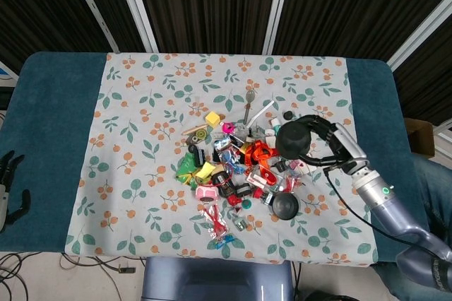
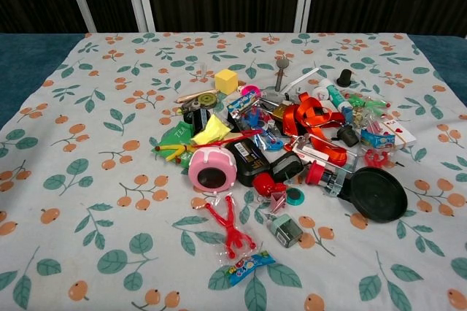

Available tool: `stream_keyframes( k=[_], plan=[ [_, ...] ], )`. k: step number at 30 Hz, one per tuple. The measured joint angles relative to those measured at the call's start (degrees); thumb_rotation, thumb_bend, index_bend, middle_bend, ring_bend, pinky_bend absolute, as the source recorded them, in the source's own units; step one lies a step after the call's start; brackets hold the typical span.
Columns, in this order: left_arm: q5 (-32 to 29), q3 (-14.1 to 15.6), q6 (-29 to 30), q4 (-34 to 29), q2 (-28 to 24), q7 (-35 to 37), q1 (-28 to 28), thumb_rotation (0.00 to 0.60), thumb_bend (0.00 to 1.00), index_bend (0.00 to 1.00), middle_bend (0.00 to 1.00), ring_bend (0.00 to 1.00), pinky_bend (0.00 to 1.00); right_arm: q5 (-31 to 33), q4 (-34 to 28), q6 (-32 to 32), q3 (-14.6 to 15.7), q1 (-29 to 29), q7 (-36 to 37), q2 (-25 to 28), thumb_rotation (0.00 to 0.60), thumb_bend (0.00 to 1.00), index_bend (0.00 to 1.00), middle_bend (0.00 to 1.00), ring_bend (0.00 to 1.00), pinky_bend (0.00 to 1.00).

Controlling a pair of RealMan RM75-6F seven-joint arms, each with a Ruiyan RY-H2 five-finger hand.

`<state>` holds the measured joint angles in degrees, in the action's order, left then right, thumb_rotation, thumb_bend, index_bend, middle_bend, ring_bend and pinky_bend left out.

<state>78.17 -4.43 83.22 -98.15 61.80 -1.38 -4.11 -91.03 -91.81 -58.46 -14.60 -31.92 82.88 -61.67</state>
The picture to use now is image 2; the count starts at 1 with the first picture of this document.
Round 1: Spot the clear plastic case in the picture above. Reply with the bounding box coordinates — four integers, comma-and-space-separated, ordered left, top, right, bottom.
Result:
290, 134, 360, 174

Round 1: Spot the green tea packet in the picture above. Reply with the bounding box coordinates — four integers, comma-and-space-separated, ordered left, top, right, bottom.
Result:
149, 120, 198, 170

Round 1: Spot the black box with barcode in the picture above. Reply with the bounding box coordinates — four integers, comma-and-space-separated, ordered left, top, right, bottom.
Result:
225, 138, 271, 188

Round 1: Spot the green white tube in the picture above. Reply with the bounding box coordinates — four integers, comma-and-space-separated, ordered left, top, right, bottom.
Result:
326, 82, 353, 112

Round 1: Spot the black small cone stopper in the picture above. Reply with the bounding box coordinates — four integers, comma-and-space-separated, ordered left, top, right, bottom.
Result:
336, 69, 353, 88

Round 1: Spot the playing card box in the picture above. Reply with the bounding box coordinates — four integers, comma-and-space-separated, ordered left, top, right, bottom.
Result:
379, 116, 417, 152

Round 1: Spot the red thin stick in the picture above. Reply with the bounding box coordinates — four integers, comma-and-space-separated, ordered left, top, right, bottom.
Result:
192, 134, 253, 148

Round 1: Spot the red sticky man toy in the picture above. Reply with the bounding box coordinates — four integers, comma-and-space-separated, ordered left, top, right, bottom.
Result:
196, 193, 264, 260

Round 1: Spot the brass padlock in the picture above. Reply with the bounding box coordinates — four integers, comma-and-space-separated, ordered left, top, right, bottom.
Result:
271, 103, 293, 120

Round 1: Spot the olive green round disc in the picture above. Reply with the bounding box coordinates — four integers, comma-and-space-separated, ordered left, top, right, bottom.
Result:
196, 92, 217, 109

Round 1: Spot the yellow sticky man toy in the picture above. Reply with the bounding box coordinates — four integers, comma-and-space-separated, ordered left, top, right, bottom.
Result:
154, 142, 195, 164

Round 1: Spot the white plastic strip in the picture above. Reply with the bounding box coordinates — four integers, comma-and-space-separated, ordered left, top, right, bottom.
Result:
282, 67, 320, 95

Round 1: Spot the blue plastic key tag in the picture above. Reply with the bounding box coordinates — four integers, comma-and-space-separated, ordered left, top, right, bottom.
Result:
260, 131, 286, 153

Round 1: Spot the pink donut shaped toy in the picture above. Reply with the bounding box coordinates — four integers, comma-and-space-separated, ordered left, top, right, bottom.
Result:
188, 145, 239, 193

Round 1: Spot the floral leaf print tablecloth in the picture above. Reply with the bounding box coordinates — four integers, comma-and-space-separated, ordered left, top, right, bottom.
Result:
0, 31, 467, 311

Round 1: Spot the red sticky toy ring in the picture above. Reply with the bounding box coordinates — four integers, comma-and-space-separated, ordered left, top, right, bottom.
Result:
364, 147, 397, 170

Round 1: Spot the grey metal spoon tool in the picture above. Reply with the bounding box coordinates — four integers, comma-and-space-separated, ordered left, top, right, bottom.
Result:
274, 56, 290, 93

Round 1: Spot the blue candy packet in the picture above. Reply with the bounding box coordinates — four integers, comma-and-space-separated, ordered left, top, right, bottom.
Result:
225, 250, 277, 288

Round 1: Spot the red orange ribbon lanyard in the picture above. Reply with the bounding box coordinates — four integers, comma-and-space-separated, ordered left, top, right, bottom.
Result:
282, 91, 350, 166

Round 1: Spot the teal green plastic bowl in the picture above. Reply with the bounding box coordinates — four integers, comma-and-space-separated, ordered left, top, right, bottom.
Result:
285, 186, 301, 207

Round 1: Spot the green pencil sharpener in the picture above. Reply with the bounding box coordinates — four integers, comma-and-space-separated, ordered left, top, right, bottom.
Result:
267, 214, 305, 248

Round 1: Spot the wooden stick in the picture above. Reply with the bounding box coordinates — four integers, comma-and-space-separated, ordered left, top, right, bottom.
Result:
174, 88, 220, 104

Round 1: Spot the yellow foam cube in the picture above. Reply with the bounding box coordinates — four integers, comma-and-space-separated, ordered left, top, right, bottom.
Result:
214, 69, 239, 94

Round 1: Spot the green sticky toy pack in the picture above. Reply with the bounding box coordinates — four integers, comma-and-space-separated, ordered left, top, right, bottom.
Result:
344, 93, 388, 112

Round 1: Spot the blue small snack packet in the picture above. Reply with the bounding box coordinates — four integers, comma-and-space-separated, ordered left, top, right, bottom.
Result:
360, 128, 397, 150

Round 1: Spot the yellow packet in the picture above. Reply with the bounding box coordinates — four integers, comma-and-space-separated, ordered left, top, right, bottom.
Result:
190, 113, 235, 146

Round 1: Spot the black round plastic dish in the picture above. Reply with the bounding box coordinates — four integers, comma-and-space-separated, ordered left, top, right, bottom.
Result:
337, 166, 409, 223

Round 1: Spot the spider figure toy pack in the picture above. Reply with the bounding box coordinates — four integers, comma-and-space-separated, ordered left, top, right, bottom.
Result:
226, 93, 271, 134

